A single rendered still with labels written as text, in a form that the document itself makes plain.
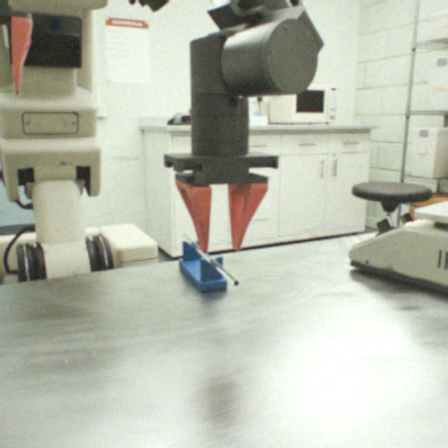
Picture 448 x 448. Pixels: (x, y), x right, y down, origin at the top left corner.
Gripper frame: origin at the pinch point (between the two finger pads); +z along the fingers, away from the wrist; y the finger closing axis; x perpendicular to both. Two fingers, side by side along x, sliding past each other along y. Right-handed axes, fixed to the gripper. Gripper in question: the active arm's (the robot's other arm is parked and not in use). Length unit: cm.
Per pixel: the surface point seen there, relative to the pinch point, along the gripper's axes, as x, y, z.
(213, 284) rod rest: 3.2, 0.3, 5.7
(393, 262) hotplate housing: -1.0, 21.3, 4.0
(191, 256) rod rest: 11.9, 0.1, 4.8
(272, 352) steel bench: -11.8, 0.6, 6.4
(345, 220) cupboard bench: 255, 190, 64
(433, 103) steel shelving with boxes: 203, 217, -23
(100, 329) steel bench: -2.7, -12.6, 6.4
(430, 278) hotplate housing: -5.1, 23.0, 4.8
